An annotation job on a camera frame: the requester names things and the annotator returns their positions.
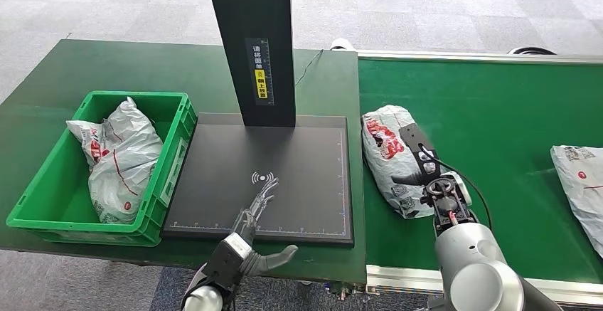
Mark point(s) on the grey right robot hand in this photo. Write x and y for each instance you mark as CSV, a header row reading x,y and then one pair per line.
x,y
412,136

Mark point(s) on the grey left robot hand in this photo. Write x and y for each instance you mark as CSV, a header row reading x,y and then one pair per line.
x,y
259,261

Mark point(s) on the white poly package red print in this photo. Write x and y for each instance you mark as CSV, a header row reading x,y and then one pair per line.
x,y
125,162
386,177

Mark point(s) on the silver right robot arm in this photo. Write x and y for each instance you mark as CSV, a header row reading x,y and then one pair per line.
x,y
471,261

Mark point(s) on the green conveyor belt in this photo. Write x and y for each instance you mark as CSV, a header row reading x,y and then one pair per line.
x,y
508,120

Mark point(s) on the black inbound scanner machine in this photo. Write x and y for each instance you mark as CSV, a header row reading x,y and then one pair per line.
x,y
292,167

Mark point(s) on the large flat white poly package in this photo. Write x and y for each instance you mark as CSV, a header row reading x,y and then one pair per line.
x,y
584,191

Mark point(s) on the black and yellow label sticker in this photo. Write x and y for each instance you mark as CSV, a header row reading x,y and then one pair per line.
x,y
260,82

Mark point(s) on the green plastic crate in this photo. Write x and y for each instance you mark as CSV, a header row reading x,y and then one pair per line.
x,y
47,205

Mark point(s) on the dark green table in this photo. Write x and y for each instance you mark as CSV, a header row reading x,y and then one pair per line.
x,y
141,68

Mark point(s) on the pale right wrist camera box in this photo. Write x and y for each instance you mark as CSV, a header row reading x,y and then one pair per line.
x,y
466,191

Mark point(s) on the aluminium conveyor side rail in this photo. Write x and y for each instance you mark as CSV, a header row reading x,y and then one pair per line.
x,y
471,56
405,278

